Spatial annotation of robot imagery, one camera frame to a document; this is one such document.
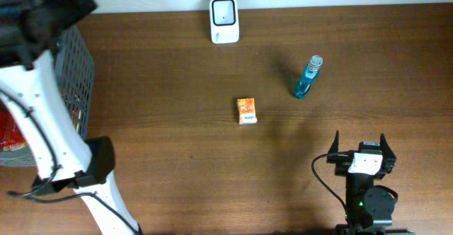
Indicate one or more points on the small orange tissue pack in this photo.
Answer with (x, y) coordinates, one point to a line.
(247, 111)

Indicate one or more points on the white barcode scanner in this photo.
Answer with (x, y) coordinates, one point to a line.
(224, 21)

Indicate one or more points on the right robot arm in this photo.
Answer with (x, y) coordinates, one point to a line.
(368, 207)

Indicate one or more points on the grey plastic mesh basket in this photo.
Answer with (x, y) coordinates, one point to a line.
(75, 72)

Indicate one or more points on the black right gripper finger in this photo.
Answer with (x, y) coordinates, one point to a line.
(386, 150)
(334, 147)

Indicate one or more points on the red candy bag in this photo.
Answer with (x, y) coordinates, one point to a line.
(11, 137)

